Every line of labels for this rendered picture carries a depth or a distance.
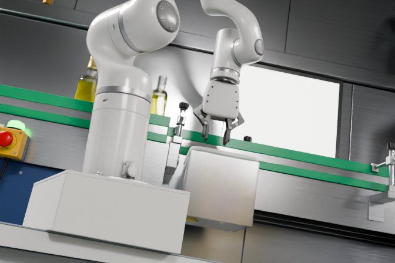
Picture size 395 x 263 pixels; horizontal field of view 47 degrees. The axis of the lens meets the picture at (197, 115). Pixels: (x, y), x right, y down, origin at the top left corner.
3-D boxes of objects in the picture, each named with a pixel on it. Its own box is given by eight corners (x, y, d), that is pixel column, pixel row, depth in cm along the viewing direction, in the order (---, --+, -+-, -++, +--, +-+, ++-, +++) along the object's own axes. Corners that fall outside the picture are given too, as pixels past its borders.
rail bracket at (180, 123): (178, 153, 139) (185, 115, 143) (184, 139, 123) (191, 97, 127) (168, 151, 138) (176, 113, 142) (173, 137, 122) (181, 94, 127)
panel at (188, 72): (335, 169, 164) (340, 83, 175) (338, 167, 161) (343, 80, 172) (87, 122, 158) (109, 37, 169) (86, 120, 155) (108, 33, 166)
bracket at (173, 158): (175, 174, 135) (179, 152, 137) (178, 168, 126) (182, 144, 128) (163, 172, 134) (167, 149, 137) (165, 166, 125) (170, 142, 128)
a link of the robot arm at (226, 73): (237, 83, 133) (236, 92, 132) (208, 77, 132) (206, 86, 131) (244, 71, 125) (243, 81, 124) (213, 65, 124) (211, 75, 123)
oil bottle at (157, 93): (156, 156, 145) (167, 94, 152) (157, 152, 139) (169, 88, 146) (139, 152, 144) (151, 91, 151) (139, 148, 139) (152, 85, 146)
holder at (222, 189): (229, 233, 131) (236, 181, 136) (251, 226, 105) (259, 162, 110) (171, 223, 130) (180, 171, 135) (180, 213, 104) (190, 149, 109)
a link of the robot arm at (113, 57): (120, 88, 89) (136, -16, 96) (64, 101, 100) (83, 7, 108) (162, 107, 97) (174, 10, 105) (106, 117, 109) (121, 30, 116)
